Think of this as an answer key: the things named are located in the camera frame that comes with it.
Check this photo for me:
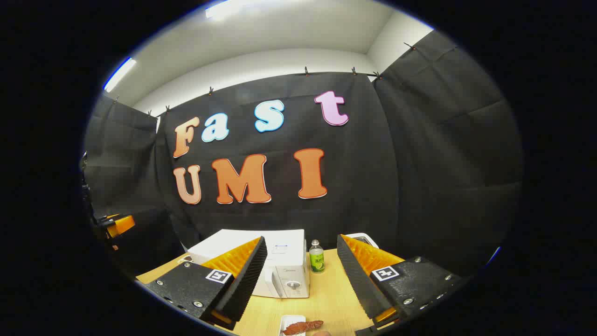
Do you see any ceiling light strip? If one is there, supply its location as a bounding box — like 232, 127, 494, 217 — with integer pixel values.
205, 0, 248, 19
103, 57, 137, 93

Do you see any white microwave oven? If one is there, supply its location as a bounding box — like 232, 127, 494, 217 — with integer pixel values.
187, 229, 311, 299

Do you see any small white ribbed dish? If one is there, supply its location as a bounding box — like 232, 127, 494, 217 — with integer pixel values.
278, 315, 307, 336

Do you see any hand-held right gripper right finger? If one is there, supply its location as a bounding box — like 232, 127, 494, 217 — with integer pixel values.
337, 234, 468, 333

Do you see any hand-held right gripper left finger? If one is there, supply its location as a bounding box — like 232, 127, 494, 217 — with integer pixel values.
142, 236, 269, 330

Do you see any green label plastic bottle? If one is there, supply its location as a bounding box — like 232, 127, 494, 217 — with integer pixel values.
309, 239, 325, 273

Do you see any reddish brown meat piece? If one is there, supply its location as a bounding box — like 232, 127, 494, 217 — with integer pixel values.
282, 320, 324, 336

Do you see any white toaster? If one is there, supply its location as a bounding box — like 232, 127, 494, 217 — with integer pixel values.
345, 232, 379, 249

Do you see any black backdrop cloth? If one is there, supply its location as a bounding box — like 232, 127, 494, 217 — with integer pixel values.
83, 29, 523, 280

